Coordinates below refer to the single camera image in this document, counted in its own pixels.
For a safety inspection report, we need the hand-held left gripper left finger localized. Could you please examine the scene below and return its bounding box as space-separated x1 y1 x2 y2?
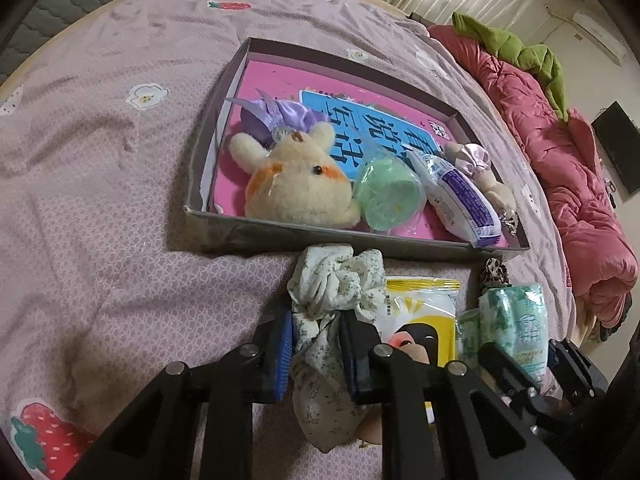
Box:
65 310 296 480

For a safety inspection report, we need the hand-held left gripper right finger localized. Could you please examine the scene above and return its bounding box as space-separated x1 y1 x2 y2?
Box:
340 312 576 480

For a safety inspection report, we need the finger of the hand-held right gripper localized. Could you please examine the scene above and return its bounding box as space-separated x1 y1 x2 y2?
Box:
547 338 608 396
477 342 541 409

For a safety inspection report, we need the green tissue packet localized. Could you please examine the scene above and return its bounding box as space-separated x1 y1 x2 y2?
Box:
457 307 482 363
477 282 548 386

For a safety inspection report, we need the white floral scrunchie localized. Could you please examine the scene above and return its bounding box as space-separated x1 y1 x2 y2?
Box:
286 243 387 453

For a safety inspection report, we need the yellow cartoon tissue packet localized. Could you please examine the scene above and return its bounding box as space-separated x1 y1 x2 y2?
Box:
372 277 462 428

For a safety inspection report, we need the leopard print scrunchie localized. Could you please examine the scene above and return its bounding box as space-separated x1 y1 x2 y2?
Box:
480 257 510 291

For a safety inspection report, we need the green puff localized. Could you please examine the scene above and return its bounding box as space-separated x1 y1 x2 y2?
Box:
352 156 427 233

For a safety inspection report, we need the plush bunny with purple bow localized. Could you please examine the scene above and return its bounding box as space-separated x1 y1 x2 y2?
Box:
225 89 361 228

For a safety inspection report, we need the white and purple tissue packet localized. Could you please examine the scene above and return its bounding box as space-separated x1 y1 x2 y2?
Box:
407 146 503 249

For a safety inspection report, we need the plush bunny with pink bow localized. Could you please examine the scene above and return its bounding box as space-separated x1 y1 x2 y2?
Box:
444 142 518 236

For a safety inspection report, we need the shallow cardboard box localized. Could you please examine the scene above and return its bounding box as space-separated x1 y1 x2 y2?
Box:
183 37 531 263

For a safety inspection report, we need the pink quilt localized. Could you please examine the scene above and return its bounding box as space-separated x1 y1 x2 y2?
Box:
427 25 636 328

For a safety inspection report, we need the black television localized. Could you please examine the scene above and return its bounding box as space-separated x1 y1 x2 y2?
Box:
591 101 640 203

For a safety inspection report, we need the purple printed bed sheet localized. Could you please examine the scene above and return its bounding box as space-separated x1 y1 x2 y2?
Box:
0 0 573 480

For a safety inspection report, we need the pink and blue book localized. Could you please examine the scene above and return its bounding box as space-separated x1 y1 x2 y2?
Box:
210 59 510 248

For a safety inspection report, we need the green blanket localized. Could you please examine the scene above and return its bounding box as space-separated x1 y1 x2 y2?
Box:
452 11 568 121

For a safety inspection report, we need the white air conditioner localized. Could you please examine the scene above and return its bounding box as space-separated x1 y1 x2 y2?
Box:
572 12 626 58

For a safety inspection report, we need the grey quilted headboard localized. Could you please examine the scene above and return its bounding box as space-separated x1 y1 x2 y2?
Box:
0 0 211 73

